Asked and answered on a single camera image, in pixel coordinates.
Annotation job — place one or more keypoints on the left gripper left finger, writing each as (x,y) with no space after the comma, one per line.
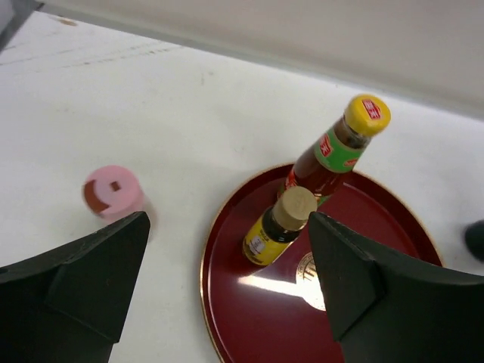
(70,304)

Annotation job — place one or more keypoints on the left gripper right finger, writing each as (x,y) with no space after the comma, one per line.
(386,306)

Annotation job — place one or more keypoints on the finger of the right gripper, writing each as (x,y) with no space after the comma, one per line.
(474,239)

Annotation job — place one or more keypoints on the pink lid spice jar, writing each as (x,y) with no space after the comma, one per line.
(113,192)

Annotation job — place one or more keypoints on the small yellow label oil bottle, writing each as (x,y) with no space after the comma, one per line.
(279,226)

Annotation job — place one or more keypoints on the yellow cap chili sauce bottle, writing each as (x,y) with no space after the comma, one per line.
(323,167)

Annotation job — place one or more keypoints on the round red tray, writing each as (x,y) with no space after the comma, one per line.
(276,313)

